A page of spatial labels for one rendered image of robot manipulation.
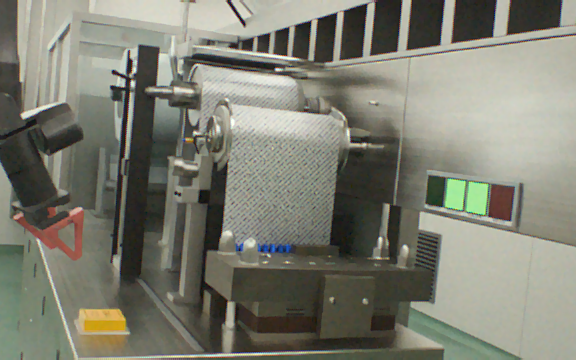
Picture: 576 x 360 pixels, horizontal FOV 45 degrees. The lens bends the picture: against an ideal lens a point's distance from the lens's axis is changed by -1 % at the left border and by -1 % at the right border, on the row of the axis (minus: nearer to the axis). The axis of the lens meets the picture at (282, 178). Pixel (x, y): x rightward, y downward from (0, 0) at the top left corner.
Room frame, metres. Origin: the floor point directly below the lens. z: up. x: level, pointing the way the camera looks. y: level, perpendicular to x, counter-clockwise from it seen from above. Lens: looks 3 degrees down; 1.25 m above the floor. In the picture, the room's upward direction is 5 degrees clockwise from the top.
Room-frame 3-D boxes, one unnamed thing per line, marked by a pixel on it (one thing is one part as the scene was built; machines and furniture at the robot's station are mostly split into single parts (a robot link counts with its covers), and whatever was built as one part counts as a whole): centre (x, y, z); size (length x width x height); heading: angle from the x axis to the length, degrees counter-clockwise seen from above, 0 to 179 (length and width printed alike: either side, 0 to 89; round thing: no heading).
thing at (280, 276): (1.31, -0.09, 1.00); 0.40 x 0.16 x 0.06; 113
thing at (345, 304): (1.23, -0.14, 0.96); 0.10 x 0.03 x 0.11; 113
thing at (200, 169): (1.44, 0.18, 1.05); 0.06 x 0.05 x 0.31; 113
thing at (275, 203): (1.41, 0.00, 1.11); 0.23 x 0.01 x 0.18; 113
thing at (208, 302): (1.41, -0.01, 0.92); 0.28 x 0.04 x 0.04; 113
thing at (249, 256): (1.21, 0.04, 1.05); 0.04 x 0.04 x 0.04
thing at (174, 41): (2.12, 0.31, 1.50); 0.14 x 0.14 x 0.06
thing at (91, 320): (1.18, 0.29, 0.91); 0.07 x 0.07 x 0.02; 23
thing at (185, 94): (1.64, 0.25, 1.33); 0.06 x 0.06 x 0.06; 23
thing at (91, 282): (2.30, 0.46, 0.88); 2.52 x 0.66 x 0.04; 23
